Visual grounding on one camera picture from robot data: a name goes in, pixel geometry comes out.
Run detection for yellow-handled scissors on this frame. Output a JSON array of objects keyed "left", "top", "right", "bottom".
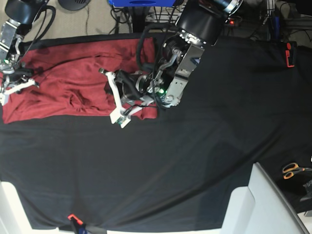
[{"left": 282, "top": 162, "right": 312, "bottom": 180}]

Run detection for blue clamp at bottom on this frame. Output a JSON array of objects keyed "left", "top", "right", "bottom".
[{"left": 67, "top": 214, "right": 108, "bottom": 234}]

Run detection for blue plastic box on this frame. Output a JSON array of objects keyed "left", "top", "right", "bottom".
[{"left": 108, "top": 0, "right": 175, "bottom": 7}]

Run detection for blue clamp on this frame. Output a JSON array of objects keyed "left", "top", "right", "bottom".
[
  {"left": 67, "top": 214, "right": 108, "bottom": 234},
  {"left": 271, "top": 16, "right": 280, "bottom": 42}
]

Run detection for black and orange clamp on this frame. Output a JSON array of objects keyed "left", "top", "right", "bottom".
[{"left": 281, "top": 41, "right": 297, "bottom": 68}]

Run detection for black stand post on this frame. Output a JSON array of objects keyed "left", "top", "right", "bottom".
[{"left": 130, "top": 7, "right": 150, "bottom": 33}]

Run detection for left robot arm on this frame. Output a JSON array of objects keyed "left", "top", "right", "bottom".
[{"left": 104, "top": 0, "right": 243, "bottom": 113}]

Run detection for grey crumpled plastic piece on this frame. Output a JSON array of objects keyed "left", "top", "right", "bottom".
[{"left": 300, "top": 180, "right": 312, "bottom": 202}]

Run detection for red long-sleeve T-shirt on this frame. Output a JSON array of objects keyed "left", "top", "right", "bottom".
[{"left": 1, "top": 36, "right": 158, "bottom": 124}]

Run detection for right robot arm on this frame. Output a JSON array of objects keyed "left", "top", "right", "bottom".
[{"left": 0, "top": 0, "right": 56, "bottom": 95}]

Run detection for blue clamp at right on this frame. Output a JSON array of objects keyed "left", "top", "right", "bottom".
[{"left": 271, "top": 16, "right": 280, "bottom": 42}]

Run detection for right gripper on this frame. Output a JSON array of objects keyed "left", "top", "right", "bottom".
[{"left": 0, "top": 62, "right": 34, "bottom": 93}]

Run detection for black table cloth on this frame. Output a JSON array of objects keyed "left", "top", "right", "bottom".
[{"left": 0, "top": 35, "right": 312, "bottom": 232}]

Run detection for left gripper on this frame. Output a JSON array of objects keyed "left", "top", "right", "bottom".
[{"left": 104, "top": 70, "right": 151, "bottom": 104}]

